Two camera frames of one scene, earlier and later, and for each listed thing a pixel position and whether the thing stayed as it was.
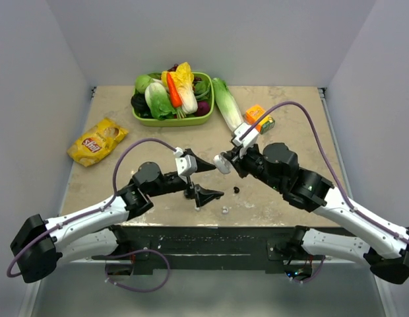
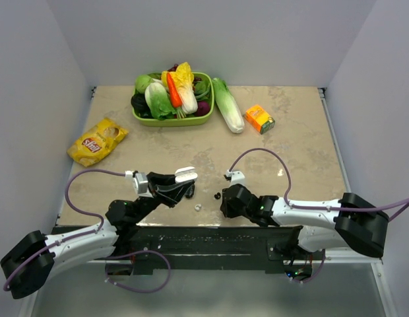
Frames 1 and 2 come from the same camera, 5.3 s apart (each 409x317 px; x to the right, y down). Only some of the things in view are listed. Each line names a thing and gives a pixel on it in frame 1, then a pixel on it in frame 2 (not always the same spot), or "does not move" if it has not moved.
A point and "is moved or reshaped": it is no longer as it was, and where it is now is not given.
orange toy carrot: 177,100 does not move
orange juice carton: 264,125 does not move
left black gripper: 202,195 -> 164,187
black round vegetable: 140,105 does not move
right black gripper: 243,154 -> 226,210
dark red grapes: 174,68 does not move
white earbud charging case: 223,165 is moved or reshaped
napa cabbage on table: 226,104 does not move
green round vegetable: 142,82 does not move
